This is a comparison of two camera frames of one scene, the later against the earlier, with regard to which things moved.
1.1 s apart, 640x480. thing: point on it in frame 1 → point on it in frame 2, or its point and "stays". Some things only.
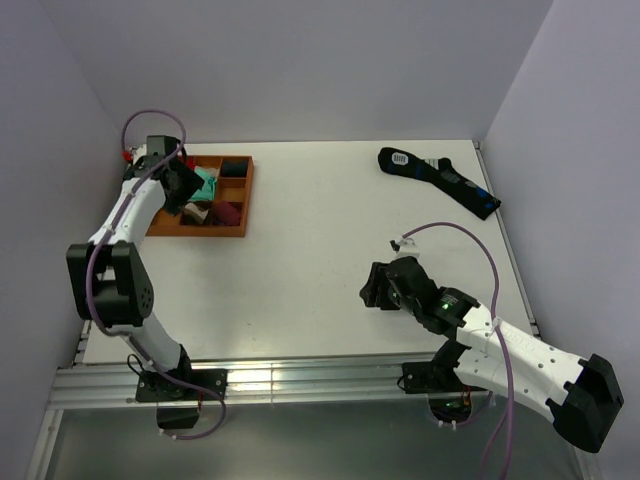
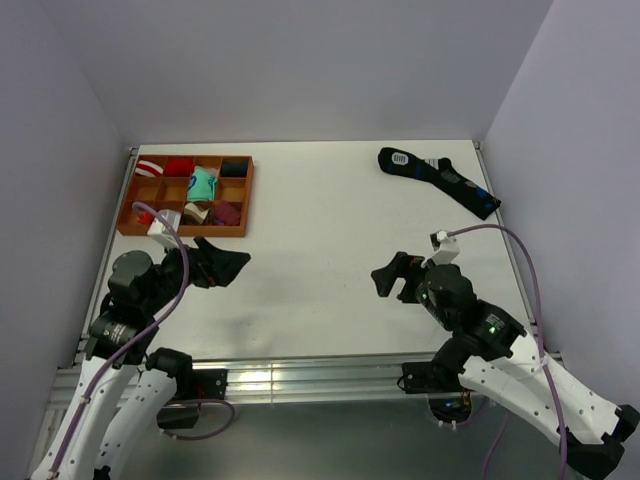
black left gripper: (192, 183) → (224, 264)
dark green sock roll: (234, 167) stays
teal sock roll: (209, 176) stays
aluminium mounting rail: (247, 382) stays
